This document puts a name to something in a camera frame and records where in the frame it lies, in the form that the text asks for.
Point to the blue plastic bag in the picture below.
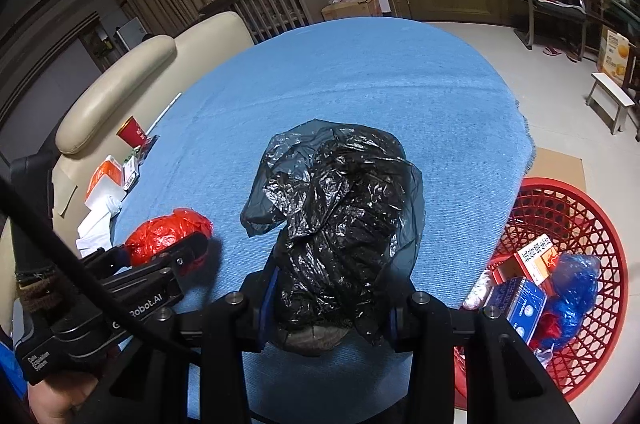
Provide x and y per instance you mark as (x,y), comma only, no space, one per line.
(575,289)

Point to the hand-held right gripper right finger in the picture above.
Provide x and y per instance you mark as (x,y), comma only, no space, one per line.
(420,319)

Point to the orange printed carton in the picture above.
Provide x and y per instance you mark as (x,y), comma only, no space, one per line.
(614,54)

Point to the white thin stick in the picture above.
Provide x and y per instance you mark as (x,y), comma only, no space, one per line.
(165,112)

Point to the blue tablecloth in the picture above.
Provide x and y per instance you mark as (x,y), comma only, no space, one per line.
(350,74)

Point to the white appliance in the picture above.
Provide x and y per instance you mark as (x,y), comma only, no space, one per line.
(129,35)

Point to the green and white small box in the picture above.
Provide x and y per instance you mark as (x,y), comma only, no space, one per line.
(131,171)

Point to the red wrapper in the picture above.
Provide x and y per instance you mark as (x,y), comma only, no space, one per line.
(545,329)

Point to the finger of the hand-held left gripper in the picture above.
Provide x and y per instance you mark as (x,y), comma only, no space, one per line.
(102,256)
(185,254)

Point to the red paper cup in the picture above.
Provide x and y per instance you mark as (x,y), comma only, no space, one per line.
(132,133)

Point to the red plastic bag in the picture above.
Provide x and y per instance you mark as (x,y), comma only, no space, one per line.
(160,231)

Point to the blue cardboard box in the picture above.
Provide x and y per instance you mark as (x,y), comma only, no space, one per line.
(517,309)

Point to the white small stool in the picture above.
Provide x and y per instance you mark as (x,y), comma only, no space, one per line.
(612,92)

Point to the beige leather sofa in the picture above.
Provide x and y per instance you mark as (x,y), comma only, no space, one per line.
(125,89)

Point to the orange medicine box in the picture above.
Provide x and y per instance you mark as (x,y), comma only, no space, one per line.
(535,259)

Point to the red plastic mesh basket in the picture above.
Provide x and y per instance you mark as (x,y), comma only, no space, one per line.
(575,224)

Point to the black plastic bag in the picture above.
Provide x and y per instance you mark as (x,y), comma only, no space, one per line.
(340,214)

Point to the person's left hand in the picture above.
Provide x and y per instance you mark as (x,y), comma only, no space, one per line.
(60,404)

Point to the wooden crib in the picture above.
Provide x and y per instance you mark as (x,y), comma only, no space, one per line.
(280,4)

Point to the orange and white box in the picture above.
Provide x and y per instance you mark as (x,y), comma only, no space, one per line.
(102,176)

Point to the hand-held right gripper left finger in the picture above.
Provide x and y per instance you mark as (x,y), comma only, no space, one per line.
(250,314)

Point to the flat cardboard sheet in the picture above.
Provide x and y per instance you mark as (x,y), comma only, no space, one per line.
(555,167)

